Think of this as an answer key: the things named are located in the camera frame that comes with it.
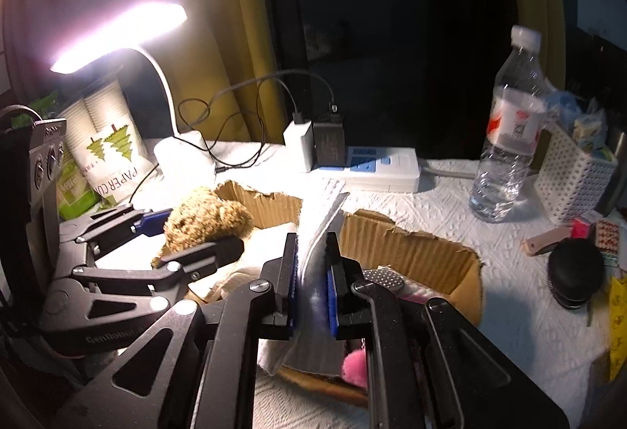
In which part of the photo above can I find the small checkered box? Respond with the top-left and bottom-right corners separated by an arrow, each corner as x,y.
593,219 -> 623,263

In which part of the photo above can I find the green plastic bag pack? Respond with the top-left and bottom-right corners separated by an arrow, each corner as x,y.
29,91 -> 99,220

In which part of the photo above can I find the black round zip case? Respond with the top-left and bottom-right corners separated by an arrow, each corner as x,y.
547,238 -> 605,310

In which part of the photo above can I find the cardboard box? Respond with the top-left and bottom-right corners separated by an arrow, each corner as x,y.
152,179 -> 486,410

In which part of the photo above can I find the small pink box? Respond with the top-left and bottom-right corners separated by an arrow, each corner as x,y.
571,214 -> 601,241

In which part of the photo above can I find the crumpled blue plastic bag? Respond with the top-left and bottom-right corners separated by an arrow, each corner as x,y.
549,91 -> 618,160

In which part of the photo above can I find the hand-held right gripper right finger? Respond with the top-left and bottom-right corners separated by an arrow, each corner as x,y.
326,232 -> 571,429

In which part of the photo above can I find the dark glass window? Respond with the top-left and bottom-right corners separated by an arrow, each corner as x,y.
259,0 -> 515,160

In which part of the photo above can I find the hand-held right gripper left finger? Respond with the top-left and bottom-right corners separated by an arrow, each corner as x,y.
54,232 -> 301,429

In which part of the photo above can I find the pink fluffy pompom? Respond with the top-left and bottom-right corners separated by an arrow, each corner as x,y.
342,351 -> 368,386

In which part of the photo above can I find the pack of paper cups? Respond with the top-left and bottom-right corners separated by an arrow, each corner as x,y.
63,79 -> 160,207

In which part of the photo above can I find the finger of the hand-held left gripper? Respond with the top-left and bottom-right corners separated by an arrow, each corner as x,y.
61,237 -> 245,319
59,204 -> 172,244

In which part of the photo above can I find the thin black cable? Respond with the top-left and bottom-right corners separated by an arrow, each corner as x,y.
130,76 -> 301,205

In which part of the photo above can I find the white power strip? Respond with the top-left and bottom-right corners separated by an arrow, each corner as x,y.
313,146 -> 421,192

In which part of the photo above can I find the grey dotted sock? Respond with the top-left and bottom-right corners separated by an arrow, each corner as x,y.
365,267 -> 405,293

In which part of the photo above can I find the tan folding knife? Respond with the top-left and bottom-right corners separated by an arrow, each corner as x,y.
525,228 -> 574,257

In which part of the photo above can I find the black charger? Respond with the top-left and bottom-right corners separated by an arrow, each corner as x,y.
312,116 -> 348,168

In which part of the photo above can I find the clear plastic water bottle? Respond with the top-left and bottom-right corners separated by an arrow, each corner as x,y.
469,25 -> 548,223

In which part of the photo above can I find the white desk lamp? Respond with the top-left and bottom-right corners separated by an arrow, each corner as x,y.
49,3 -> 219,187

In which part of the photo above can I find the yellow plastic packet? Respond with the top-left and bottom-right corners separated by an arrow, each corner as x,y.
607,275 -> 627,381

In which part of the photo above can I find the white tablecloth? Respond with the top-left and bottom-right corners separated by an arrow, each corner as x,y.
118,140 -> 627,429

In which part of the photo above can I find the brown fuzzy plush toy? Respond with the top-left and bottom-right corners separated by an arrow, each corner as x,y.
164,186 -> 254,258

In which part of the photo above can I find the black charger cable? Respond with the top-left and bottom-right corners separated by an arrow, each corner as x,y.
210,69 -> 339,116

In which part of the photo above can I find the white charger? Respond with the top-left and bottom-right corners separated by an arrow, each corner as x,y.
283,120 -> 314,174

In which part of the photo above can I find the white perforated basket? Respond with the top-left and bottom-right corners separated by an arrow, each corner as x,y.
533,123 -> 618,225

